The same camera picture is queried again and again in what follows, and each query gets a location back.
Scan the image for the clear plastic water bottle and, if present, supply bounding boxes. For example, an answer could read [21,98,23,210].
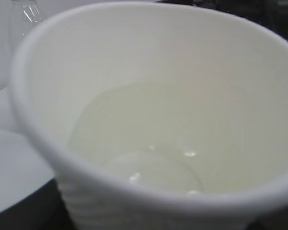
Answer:
[8,0,45,54]

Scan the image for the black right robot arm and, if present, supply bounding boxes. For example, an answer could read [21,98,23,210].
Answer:
[159,0,288,41]

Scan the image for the white paper cup green logo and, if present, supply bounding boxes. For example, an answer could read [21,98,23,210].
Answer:
[9,1,288,230]

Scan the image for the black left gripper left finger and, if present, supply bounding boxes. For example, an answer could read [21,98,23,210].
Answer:
[0,179,74,230]

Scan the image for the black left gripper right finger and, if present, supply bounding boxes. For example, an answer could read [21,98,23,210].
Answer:
[254,207,288,230]

